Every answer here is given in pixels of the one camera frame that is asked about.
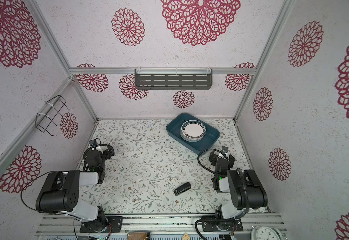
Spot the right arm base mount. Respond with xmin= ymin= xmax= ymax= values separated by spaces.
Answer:
xmin=201 ymin=216 xmax=243 ymax=232

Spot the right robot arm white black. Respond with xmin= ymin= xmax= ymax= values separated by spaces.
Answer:
xmin=209 ymin=147 xmax=268 ymax=220

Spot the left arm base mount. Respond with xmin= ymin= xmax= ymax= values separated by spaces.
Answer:
xmin=79 ymin=216 xmax=123 ymax=233

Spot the grey wall shelf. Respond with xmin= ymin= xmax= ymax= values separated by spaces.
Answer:
xmin=134 ymin=69 xmax=213 ymax=90

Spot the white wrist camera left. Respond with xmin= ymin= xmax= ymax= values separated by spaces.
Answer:
xmin=89 ymin=138 xmax=101 ymax=147

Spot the teal plastic bin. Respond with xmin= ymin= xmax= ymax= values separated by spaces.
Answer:
xmin=166 ymin=113 xmax=220 ymax=154

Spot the green red rim plate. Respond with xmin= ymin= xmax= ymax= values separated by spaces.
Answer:
xmin=180 ymin=120 xmax=206 ymax=143

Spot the black wire wall rack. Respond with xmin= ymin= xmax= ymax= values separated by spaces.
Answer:
xmin=34 ymin=95 xmax=73 ymax=137

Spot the white analog clock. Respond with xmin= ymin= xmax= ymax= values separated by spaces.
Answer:
xmin=250 ymin=226 xmax=284 ymax=240

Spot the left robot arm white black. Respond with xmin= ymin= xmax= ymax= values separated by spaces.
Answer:
xmin=35 ymin=144 xmax=114 ymax=226

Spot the black stapler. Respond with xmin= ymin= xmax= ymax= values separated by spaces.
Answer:
xmin=173 ymin=182 xmax=191 ymax=196

